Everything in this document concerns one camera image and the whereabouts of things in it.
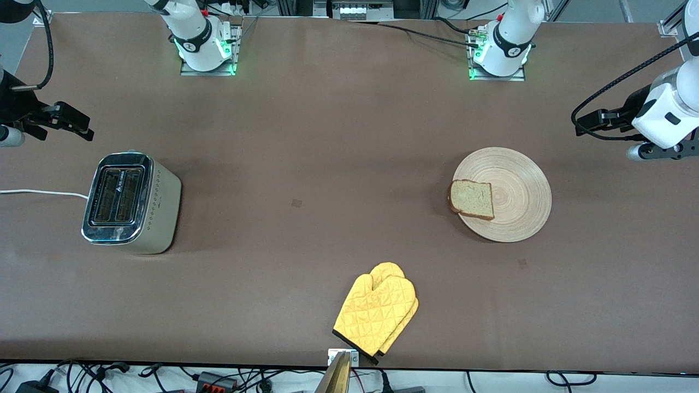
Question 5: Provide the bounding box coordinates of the round wooden plate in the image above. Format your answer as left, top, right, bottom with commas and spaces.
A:
452, 147, 553, 243

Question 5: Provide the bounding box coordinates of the brown-crusted bread slice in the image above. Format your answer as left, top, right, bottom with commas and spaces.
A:
448, 179, 495, 221

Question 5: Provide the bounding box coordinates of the silver two-slot toaster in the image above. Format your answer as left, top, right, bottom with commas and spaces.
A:
81, 151, 182, 255

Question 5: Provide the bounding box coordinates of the yellow quilted oven mitt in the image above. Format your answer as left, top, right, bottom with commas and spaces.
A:
380, 295, 420, 356
333, 262, 416, 365

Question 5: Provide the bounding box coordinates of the grey power strip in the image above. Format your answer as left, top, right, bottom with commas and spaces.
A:
332, 0, 395, 21

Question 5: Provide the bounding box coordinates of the black red power adapter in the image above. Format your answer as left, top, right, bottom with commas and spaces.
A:
197, 371, 239, 392

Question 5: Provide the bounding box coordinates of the black left arm hose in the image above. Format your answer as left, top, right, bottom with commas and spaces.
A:
571, 33, 699, 141

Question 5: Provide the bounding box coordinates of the black arm hose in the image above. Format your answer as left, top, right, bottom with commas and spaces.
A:
11, 0, 55, 91
571, 33, 699, 141

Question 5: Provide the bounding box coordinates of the black right arm hose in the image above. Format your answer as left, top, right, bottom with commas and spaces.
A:
11, 0, 55, 91

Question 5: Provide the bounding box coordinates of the white toaster power cord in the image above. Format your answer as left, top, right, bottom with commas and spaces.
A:
0, 189, 90, 200

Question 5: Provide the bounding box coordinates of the thick black table cable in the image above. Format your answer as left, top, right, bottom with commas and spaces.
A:
433, 16, 484, 36

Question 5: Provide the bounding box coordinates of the thin black table cable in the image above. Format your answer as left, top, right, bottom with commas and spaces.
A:
349, 21, 484, 47

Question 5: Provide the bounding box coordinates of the black looped floor cable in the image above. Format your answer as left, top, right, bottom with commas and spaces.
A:
546, 371, 597, 390

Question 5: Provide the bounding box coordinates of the silver mounting bracket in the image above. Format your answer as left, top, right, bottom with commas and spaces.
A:
328, 349, 359, 367

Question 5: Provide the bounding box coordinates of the tan tapered stand post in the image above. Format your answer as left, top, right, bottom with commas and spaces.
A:
314, 352, 351, 393

